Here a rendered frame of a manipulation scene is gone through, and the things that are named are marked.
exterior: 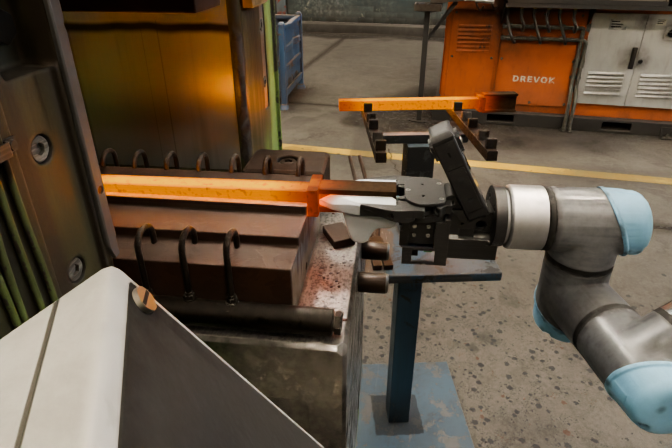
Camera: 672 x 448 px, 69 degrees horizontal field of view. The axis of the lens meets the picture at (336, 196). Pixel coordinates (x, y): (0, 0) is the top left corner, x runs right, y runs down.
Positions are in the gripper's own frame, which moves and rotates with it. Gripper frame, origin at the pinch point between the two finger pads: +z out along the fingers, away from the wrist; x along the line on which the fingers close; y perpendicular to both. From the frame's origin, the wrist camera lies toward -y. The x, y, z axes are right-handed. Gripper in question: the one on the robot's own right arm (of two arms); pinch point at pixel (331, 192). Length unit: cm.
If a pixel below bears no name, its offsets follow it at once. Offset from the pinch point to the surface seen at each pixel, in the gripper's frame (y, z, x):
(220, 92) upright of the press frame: -5.6, 20.5, 22.8
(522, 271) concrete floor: 102, -66, 132
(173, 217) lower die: 1.3, 17.7, -5.3
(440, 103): 7, -18, 62
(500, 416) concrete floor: 101, -43, 54
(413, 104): 7, -12, 61
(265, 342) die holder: 9.1, 4.9, -15.8
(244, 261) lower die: 2.4, 7.6, -11.5
